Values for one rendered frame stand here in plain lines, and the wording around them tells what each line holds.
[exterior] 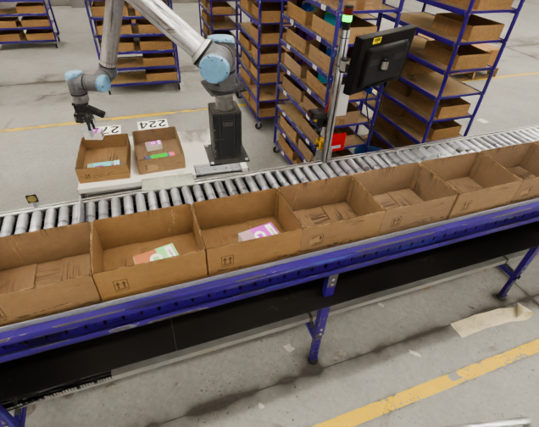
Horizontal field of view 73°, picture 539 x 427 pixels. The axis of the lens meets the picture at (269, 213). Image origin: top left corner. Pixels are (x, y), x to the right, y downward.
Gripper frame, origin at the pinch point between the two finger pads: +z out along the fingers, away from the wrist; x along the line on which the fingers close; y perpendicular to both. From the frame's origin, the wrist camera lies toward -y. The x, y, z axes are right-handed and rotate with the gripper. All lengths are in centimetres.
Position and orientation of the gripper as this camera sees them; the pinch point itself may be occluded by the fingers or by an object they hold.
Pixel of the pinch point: (94, 133)
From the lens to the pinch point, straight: 251.0
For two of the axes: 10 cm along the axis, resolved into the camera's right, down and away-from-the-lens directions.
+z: -0.5, 7.6, 6.4
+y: -9.9, 0.3, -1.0
